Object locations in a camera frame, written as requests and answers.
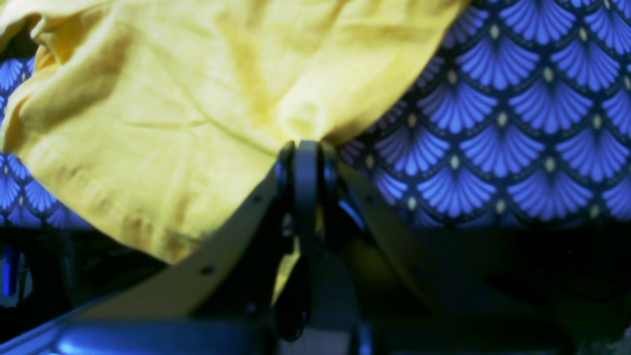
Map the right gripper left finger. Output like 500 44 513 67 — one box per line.
78 143 297 321

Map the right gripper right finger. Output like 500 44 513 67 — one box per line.
320 143 474 316

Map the yellow T-shirt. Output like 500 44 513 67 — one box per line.
0 0 469 264

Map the blue fan-pattern tablecloth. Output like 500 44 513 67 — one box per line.
1 0 630 233

